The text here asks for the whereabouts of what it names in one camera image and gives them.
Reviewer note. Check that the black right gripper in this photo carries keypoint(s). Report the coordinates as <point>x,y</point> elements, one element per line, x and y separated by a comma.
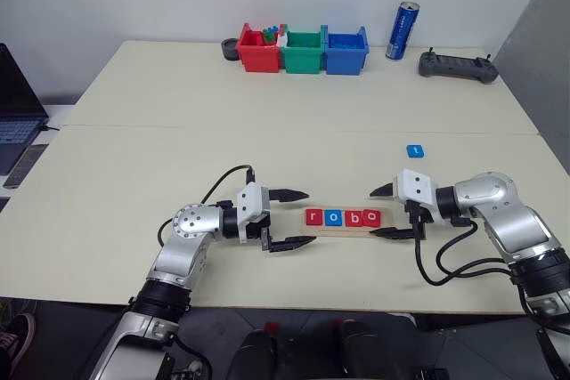
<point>418,215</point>

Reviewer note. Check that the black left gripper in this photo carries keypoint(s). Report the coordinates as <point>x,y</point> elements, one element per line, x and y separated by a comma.
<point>266,224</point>

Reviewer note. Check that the red letter block o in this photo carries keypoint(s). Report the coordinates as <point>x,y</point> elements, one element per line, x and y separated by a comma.
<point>371,218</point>

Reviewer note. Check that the red letter block b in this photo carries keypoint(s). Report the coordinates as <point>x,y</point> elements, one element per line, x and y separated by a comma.
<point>354,218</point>

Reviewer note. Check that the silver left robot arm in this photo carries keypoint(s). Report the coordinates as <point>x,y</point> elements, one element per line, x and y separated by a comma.
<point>191,220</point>

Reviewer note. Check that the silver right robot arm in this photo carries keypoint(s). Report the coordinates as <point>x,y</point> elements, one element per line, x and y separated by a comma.
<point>490,193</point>

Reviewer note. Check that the red letter block r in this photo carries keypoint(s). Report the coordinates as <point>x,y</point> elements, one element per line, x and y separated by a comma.
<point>313,217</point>

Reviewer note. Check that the blue letter block o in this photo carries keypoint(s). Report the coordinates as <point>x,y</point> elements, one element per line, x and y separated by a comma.
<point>333,217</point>

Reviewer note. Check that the long wooden tray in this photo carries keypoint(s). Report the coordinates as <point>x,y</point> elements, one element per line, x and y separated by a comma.
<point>347,231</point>

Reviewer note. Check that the blue letter block t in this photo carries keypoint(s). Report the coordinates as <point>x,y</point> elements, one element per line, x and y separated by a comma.
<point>415,151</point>

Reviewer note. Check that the small red object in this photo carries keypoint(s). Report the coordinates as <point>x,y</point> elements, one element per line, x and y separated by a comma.
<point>272,327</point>

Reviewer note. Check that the wide dark rounded shape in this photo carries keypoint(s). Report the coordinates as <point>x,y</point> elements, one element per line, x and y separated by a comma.
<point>372,353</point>

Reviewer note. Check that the narrow dark rounded shape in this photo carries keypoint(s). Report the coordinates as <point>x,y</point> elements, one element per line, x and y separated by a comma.
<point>251,358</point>

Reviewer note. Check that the blue plastic bin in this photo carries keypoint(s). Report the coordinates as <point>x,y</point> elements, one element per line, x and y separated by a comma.
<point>345,62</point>

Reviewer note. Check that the green plastic bin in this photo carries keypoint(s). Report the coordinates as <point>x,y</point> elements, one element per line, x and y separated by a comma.
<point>303,62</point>

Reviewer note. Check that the grey handheld controller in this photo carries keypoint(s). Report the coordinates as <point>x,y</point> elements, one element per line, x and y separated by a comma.
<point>458,67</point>

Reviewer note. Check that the red plastic bin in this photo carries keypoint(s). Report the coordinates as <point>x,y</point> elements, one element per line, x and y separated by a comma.
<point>258,59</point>

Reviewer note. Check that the black round holder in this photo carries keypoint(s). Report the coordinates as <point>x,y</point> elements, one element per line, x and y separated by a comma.
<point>228,51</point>

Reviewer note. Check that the tall blue drink can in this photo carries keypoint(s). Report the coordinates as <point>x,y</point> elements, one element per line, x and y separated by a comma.
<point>401,33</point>

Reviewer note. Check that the white plastic piece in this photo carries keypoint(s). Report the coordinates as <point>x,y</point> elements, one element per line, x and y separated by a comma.
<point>282,37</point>

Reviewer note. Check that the small coloured toy bricks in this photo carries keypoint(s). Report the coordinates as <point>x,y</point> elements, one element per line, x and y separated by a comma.
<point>270,34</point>

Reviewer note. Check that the dark slim remote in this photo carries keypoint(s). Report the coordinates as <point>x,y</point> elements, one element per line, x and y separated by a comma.
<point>26,166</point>

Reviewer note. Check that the dark flat device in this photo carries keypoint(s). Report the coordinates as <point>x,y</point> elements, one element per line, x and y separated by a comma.
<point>3,204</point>

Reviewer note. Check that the black sneaker with white sole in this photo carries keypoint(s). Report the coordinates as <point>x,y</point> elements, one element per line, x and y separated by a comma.
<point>20,335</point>

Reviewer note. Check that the dark open laptop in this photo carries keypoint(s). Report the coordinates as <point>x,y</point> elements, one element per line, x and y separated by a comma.
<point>15,104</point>

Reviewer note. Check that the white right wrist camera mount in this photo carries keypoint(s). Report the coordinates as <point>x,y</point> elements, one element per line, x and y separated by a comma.
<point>414,184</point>

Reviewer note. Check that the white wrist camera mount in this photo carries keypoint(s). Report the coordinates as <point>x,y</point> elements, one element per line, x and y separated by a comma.
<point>251,197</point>
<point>414,184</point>

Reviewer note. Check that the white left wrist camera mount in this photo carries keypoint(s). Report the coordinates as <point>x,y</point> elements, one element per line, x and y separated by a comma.
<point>251,197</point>

